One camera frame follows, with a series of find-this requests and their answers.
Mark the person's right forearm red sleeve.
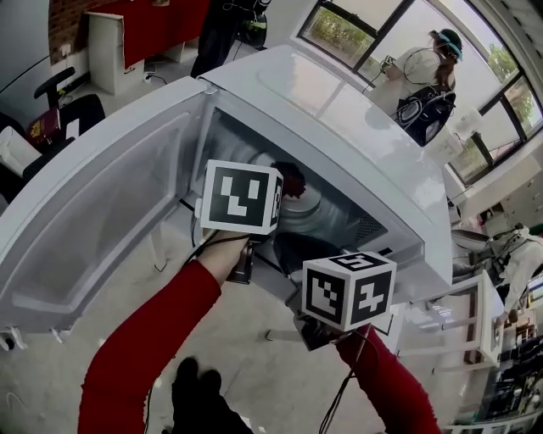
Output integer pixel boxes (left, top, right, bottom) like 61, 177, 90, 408
333, 324, 443, 434

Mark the dark red food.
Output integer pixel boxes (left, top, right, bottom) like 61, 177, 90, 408
271, 160, 307, 199

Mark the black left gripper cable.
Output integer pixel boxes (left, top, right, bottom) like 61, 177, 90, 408
184, 235, 249, 266

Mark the person's left forearm red sleeve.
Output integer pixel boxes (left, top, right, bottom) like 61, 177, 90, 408
78, 231, 250, 434

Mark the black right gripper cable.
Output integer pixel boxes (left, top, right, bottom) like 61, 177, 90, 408
317, 328, 379, 434

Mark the white plastic bin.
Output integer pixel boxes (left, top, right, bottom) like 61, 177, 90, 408
0, 125, 42, 178

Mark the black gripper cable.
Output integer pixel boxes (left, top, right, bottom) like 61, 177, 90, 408
184, 235, 249, 266
317, 328, 379, 434

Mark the red bag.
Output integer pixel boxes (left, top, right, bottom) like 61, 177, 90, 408
26, 110, 61, 148

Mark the cluttered dark shelf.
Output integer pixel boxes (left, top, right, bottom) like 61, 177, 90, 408
477, 332, 543, 434

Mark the white microwave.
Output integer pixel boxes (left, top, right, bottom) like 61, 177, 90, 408
0, 44, 455, 340

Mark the person's black trouser leg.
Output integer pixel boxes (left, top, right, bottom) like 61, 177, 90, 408
169, 357, 258, 434

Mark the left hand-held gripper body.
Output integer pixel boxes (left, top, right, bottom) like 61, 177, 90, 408
194, 159, 284, 285

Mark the red cloth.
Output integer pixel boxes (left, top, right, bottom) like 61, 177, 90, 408
84, 0, 212, 70

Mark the white cabinet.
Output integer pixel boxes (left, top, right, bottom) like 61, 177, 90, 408
86, 11, 148, 97

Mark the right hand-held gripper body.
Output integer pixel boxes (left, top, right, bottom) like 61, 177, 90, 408
273, 231, 398, 352

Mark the white side table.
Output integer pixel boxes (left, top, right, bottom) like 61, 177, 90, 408
396, 270, 507, 375

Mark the black-framed window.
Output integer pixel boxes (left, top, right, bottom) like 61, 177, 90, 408
295, 0, 543, 184

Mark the white round plate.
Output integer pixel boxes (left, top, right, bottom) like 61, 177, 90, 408
277, 186, 339, 235

